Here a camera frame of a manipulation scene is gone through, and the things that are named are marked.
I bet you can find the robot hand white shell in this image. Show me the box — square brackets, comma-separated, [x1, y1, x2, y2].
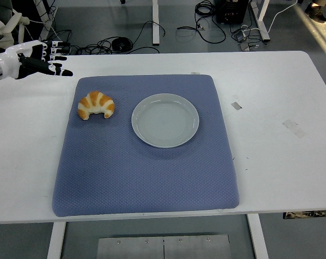
[2, 39, 74, 80]

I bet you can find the white floor cable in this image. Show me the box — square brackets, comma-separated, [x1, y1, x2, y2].
[240, 0, 297, 33]

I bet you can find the large clear tape piece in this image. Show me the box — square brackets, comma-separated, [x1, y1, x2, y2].
[281, 118, 306, 138]

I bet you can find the white background desk leg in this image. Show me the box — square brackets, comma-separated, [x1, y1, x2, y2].
[151, 0, 160, 45]
[255, 0, 270, 42]

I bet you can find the white padded tube frame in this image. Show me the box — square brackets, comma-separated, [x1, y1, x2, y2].
[3, 9, 30, 45]

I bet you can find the black equipment box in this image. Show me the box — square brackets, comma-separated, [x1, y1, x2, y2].
[216, 0, 249, 24]

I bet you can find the blue quilted mat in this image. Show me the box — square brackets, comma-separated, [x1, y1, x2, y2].
[51, 74, 239, 218]

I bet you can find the black coiled floor cable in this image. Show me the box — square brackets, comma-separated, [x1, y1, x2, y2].
[176, 0, 227, 44]

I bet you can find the grey power adapter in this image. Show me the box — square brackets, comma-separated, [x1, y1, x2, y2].
[234, 30, 250, 43]

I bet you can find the round grey plate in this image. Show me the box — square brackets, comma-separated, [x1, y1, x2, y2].
[131, 93, 200, 149]

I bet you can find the grey metal plate with screws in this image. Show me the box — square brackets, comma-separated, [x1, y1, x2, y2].
[97, 234, 231, 259]

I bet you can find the white table leg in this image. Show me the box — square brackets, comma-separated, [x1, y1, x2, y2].
[246, 213, 269, 259]
[46, 221, 67, 259]

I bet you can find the golden croissant bread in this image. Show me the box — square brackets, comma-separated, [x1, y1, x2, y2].
[78, 91, 116, 121]

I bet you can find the camouflage patterned bracket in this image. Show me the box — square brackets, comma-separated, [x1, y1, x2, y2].
[282, 209, 326, 219]

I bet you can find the person's foot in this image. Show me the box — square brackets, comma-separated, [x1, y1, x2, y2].
[304, 2, 326, 24]

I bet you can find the black floor cable long loop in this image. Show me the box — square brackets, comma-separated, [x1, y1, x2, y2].
[70, 21, 167, 55]

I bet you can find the round black floor device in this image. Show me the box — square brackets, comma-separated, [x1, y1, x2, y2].
[110, 37, 133, 51]

